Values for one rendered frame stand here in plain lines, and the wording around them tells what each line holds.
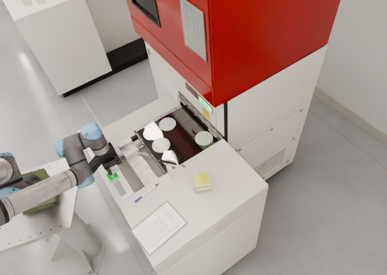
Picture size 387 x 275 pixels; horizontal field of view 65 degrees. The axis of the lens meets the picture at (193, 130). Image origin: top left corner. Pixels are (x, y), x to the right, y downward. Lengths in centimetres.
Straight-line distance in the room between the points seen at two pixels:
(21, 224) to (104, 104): 183
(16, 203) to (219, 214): 79
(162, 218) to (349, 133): 208
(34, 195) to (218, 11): 91
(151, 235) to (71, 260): 126
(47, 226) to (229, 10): 133
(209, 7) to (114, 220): 191
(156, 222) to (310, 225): 139
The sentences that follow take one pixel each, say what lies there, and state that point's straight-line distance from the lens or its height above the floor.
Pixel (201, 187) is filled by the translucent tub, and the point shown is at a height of 101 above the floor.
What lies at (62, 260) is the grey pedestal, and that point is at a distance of 260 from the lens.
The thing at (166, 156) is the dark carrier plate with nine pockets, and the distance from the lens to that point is 166.
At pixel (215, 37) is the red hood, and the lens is 117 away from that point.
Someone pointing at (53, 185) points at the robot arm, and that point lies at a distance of 128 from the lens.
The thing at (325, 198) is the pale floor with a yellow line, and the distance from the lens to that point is 263.
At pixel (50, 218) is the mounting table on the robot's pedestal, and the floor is 82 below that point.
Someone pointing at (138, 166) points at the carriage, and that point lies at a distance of 169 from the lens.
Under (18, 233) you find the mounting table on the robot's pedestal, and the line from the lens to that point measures 184.
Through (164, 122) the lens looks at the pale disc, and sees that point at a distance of 181.
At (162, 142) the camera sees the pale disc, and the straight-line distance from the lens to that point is 172.
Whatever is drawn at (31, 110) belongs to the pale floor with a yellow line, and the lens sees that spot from 371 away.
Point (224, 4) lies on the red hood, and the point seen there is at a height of 170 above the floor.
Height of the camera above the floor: 226
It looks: 51 degrees down
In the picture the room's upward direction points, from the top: 8 degrees counter-clockwise
